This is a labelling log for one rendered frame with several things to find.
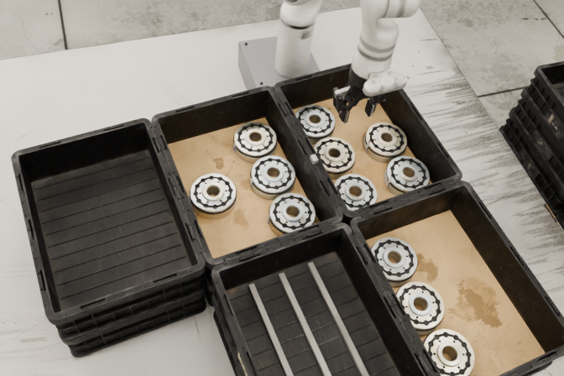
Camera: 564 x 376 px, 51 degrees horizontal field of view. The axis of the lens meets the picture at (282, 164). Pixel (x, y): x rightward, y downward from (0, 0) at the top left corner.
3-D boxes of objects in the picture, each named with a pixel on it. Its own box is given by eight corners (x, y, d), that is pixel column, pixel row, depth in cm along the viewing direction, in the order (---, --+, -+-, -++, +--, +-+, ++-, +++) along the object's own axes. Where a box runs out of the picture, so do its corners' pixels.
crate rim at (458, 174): (270, 90, 145) (271, 83, 143) (378, 61, 154) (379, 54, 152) (344, 225, 125) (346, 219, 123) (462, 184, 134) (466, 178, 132)
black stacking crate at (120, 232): (25, 184, 135) (11, 154, 126) (153, 148, 144) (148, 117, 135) (62, 344, 116) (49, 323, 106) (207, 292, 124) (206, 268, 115)
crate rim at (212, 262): (149, 122, 136) (148, 115, 134) (270, 90, 145) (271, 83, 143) (208, 273, 116) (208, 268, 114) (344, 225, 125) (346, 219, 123)
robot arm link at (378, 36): (352, 61, 112) (397, 60, 113) (368, -5, 100) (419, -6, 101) (345, 35, 116) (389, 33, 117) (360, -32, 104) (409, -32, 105)
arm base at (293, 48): (269, 58, 167) (274, 9, 153) (300, 52, 169) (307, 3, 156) (281, 80, 162) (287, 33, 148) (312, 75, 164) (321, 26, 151)
